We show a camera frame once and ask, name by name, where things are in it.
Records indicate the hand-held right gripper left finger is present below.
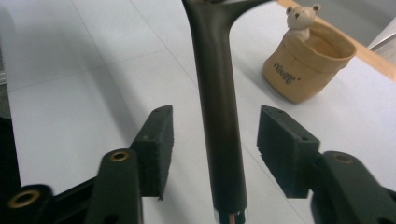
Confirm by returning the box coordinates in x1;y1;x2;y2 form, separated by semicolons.
130;105;174;200

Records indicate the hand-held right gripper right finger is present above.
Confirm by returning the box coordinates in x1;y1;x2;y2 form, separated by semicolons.
257;105;321;200

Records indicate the tan bear pen holder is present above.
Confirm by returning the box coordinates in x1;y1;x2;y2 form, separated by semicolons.
262;3;358;105

